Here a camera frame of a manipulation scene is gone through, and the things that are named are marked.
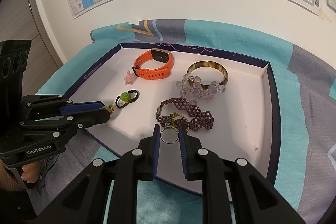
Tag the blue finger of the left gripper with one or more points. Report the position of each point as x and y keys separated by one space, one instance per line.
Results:
x=88 y=118
x=78 y=107

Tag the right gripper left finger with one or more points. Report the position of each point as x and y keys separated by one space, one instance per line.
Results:
x=147 y=162

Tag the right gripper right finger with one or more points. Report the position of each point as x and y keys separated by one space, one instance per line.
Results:
x=192 y=162

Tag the left hand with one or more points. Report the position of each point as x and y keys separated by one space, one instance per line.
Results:
x=31 y=172

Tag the white shallow tray box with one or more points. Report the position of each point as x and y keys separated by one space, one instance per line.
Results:
x=239 y=120

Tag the tortoiseshell bangle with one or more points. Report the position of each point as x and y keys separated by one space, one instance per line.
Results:
x=205 y=73

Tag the orange smart watch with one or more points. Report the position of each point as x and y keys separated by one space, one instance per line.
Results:
x=154 y=64

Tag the wooden cabinet door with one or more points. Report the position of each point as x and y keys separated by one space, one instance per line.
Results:
x=20 y=19

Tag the teal grey patterned cloth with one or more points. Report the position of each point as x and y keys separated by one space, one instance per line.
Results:
x=88 y=183

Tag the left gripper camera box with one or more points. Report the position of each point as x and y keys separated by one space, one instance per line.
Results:
x=14 y=56

